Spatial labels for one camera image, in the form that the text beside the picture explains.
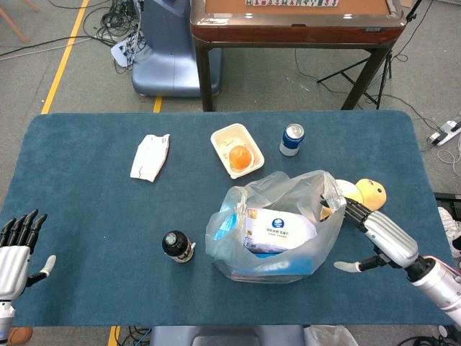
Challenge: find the orange basketball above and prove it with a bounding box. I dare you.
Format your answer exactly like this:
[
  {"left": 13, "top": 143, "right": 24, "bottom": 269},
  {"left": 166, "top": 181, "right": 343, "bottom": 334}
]
[{"left": 6, "top": 327, "right": 33, "bottom": 345}]

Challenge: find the orange round fruit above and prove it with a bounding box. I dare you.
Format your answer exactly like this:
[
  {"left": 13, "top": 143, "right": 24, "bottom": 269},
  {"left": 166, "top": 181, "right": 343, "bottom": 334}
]
[{"left": 228, "top": 145, "right": 254, "bottom": 172}]

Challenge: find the white black power strip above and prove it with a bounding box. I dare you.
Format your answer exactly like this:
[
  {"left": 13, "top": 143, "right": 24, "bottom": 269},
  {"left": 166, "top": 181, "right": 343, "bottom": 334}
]
[{"left": 427, "top": 120, "right": 461, "bottom": 146}]

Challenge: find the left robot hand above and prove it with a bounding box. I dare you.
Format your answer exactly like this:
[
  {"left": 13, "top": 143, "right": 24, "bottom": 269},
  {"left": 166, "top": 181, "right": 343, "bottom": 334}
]
[{"left": 0, "top": 209, "right": 57, "bottom": 301}]

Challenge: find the grey blue robot torso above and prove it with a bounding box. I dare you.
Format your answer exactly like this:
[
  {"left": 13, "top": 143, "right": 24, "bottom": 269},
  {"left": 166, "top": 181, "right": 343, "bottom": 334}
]
[{"left": 149, "top": 325, "right": 307, "bottom": 346}]

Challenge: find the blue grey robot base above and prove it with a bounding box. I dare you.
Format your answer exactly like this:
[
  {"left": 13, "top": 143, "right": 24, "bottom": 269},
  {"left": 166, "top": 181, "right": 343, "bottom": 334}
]
[{"left": 131, "top": 0, "right": 223, "bottom": 97}]

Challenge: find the transparent plastic bag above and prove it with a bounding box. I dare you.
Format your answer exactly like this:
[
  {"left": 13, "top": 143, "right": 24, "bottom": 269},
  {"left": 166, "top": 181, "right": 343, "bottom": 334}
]
[{"left": 205, "top": 169, "right": 347, "bottom": 285}]

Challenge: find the black tripod stand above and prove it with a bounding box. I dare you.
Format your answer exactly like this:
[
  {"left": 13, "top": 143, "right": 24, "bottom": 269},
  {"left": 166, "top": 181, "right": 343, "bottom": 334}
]
[{"left": 316, "top": 0, "right": 424, "bottom": 110}]

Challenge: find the white takeaway tray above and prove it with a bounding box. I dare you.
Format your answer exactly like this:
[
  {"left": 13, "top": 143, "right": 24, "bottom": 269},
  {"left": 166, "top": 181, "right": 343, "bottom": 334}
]
[{"left": 210, "top": 123, "right": 265, "bottom": 179}]

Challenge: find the row of mahjong tiles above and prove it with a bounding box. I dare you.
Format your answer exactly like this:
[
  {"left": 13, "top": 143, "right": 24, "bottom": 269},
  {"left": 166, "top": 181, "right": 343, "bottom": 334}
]
[{"left": 245, "top": 0, "right": 339, "bottom": 7}]

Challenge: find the black cable bundle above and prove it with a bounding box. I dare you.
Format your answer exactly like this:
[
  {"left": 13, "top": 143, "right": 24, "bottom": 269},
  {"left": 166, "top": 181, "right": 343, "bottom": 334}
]
[{"left": 82, "top": 0, "right": 145, "bottom": 75}]

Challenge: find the wooden chair leg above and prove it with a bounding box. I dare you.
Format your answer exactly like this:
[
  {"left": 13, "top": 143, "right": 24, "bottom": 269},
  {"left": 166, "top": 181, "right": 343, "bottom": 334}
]
[{"left": 0, "top": 0, "right": 40, "bottom": 45}]

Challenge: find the light blue packet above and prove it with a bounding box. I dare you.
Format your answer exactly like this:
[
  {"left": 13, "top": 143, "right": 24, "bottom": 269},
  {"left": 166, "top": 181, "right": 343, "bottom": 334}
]
[{"left": 212, "top": 205, "right": 241, "bottom": 243}]

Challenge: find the white power strip with plugs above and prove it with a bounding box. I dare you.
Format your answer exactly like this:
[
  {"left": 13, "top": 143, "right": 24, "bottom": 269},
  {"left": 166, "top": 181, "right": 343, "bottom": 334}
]
[{"left": 110, "top": 34, "right": 145, "bottom": 68}]

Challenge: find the white shoe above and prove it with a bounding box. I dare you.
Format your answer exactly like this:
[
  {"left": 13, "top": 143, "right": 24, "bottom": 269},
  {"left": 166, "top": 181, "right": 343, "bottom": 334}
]
[{"left": 437, "top": 207, "right": 461, "bottom": 259}]

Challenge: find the blue white drink can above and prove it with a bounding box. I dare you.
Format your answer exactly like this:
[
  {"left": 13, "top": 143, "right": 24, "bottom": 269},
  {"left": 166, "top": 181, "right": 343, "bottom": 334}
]
[{"left": 279, "top": 123, "right": 305, "bottom": 157}]

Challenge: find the white coiled cable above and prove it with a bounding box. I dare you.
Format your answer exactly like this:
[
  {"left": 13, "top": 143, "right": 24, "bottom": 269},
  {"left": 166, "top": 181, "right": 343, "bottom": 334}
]
[{"left": 437, "top": 147, "right": 461, "bottom": 169}]

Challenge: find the crumpled white paper wrapper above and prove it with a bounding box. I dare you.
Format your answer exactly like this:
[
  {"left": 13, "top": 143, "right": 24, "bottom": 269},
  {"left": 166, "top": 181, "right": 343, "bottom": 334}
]
[{"left": 130, "top": 133, "right": 171, "bottom": 183}]

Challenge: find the yellow plush doll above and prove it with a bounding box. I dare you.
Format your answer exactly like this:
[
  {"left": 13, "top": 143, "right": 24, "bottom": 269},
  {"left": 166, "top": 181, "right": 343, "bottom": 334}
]
[{"left": 318, "top": 177, "right": 388, "bottom": 223}]

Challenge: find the brown mahjong table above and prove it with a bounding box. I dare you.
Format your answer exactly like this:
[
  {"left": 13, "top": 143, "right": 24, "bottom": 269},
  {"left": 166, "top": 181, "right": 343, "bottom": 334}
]
[{"left": 189, "top": 0, "right": 408, "bottom": 112}]

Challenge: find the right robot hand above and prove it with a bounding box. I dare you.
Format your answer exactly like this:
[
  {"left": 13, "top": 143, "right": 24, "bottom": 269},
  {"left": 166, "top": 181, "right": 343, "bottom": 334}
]
[{"left": 319, "top": 194, "right": 421, "bottom": 273}]

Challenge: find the dark glass bottle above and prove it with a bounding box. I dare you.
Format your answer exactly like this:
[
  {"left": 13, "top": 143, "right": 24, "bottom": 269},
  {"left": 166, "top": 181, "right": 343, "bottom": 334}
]
[{"left": 161, "top": 230, "right": 197, "bottom": 264}]

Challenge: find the blue Oreo box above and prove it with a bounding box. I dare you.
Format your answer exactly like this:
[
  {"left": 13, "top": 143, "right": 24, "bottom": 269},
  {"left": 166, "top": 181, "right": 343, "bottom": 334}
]
[{"left": 230, "top": 256, "right": 314, "bottom": 284}]

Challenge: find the black floor frame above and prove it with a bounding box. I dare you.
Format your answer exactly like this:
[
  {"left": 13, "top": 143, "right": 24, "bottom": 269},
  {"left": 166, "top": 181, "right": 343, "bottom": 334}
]
[{"left": 434, "top": 192, "right": 461, "bottom": 212}]

